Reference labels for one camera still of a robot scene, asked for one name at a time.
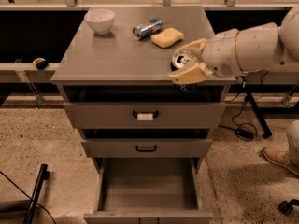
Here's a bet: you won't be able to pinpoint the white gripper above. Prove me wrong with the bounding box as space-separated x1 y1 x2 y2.
168 29 242 85

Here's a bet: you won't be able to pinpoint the dark pepsi can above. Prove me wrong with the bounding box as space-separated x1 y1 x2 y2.
171 51 197 71

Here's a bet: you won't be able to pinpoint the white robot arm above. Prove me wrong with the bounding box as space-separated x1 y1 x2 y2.
168 6 299 85

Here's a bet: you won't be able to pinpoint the blue silver can lying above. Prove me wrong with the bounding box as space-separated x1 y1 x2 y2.
133 17 163 40

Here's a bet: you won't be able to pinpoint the grey drawer cabinet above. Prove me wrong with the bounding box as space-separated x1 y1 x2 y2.
50 5 237 161

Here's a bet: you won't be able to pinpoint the grey top drawer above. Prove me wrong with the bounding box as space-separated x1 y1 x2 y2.
64 103 225 129

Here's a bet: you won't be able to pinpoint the grey drawer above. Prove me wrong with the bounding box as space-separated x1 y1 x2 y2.
81 138 212 158
64 103 225 129
84 158 213 224

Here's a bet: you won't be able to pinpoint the grey middle drawer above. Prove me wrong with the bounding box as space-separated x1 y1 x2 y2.
81 138 212 158

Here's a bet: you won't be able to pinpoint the grey bottom drawer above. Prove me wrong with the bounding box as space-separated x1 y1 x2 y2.
84 158 213 224

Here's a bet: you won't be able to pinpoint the yellow sponge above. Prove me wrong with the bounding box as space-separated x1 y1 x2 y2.
151 28 184 49

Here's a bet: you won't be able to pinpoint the white bowl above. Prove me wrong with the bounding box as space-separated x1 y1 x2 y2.
84 8 115 35

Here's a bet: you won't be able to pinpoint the person leg light trousers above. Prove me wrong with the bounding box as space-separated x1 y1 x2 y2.
286 120 299 167

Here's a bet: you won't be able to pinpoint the tan shoe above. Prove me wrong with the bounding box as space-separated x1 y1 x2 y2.
263 147 299 176

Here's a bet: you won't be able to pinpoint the yellow black tape measure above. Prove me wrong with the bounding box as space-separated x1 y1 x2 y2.
33 58 49 70

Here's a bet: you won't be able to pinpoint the black caster wheel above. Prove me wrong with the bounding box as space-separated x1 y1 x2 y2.
278 199 299 215

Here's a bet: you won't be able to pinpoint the black bar left floor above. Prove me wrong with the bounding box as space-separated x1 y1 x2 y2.
23 164 50 224

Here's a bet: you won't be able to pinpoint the black power adapter with cable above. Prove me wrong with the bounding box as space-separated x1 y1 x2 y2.
218 100 260 142

